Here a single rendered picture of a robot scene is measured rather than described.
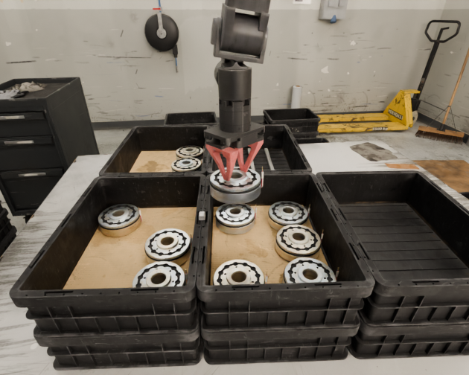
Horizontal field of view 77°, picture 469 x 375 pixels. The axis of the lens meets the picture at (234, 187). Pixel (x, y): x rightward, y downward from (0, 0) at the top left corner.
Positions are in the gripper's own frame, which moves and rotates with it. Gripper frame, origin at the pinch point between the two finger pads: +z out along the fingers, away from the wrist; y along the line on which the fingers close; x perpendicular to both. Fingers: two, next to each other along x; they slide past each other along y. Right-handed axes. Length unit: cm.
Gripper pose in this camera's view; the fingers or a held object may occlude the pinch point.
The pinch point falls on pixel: (234, 172)
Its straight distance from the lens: 58.8
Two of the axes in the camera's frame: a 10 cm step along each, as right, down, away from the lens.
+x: 7.2, 3.3, -6.1
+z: 0.1, 8.7, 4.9
